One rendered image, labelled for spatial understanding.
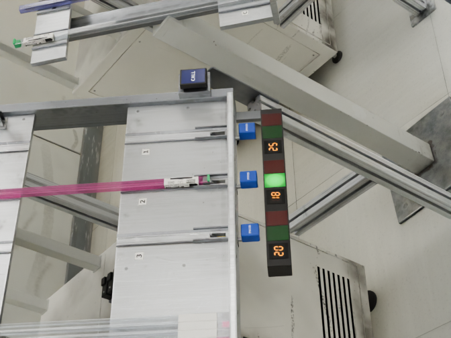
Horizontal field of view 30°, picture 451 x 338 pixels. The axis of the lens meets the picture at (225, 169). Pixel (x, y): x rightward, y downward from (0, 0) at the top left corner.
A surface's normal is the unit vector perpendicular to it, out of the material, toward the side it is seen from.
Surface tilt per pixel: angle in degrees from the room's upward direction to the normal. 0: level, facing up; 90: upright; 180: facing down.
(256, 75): 90
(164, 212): 47
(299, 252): 90
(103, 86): 90
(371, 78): 0
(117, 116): 90
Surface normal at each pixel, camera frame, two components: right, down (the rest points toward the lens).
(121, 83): 0.00, 0.79
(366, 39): -0.80, -0.36
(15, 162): -0.10, -0.61
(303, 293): 0.53, -0.51
